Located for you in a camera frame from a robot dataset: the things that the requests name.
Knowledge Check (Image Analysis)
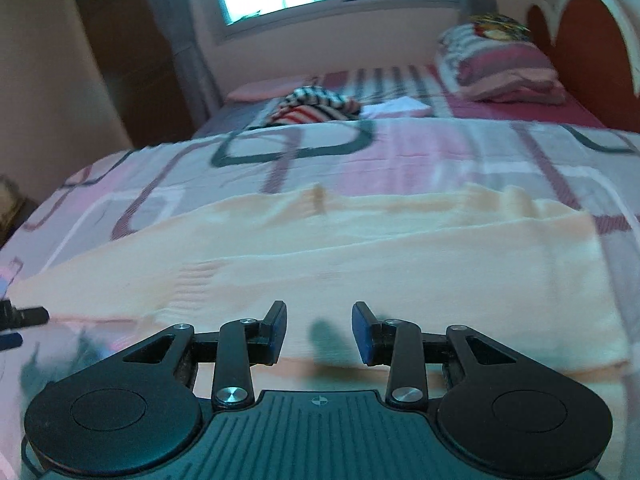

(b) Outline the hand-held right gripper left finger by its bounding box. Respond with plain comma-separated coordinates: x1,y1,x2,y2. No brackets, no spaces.
122,301,288,409

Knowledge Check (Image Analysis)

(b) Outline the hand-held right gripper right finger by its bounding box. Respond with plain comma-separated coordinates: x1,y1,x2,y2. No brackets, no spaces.
351,301,521,407

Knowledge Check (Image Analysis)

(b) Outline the white fluffy towel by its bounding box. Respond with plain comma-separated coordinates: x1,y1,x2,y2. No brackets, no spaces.
7,182,630,376

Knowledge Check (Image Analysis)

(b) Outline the patterned pink bed blanket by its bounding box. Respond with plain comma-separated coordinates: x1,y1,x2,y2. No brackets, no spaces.
0,116,640,466

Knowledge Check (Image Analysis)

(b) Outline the black white striped cloth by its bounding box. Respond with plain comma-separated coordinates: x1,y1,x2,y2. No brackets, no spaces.
250,87,363,129

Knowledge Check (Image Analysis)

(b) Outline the white folded cloth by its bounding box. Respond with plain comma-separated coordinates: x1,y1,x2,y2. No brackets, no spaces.
361,97,432,120

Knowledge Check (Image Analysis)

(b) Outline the plain pink pillow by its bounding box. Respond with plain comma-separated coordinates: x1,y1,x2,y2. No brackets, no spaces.
225,75,313,103

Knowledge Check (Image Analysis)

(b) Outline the striped pink bed sheet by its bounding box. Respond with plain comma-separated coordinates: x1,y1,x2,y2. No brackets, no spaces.
192,64,608,138

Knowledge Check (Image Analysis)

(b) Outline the brown wooden wardrobe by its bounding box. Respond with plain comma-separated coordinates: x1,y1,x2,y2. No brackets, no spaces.
67,0,196,148

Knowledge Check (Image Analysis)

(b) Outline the pink striped pillow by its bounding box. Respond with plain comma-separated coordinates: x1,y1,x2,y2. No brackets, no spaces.
434,24,567,105

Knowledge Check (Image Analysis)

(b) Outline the grey curtain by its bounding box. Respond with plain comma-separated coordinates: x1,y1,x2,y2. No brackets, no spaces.
137,0,223,116

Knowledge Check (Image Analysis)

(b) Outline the cartoon printed cushion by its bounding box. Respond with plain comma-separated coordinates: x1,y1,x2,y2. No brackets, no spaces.
467,13,533,42

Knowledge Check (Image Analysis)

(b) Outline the red white headboard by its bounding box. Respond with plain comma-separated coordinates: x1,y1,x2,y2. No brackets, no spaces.
526,0,640,133

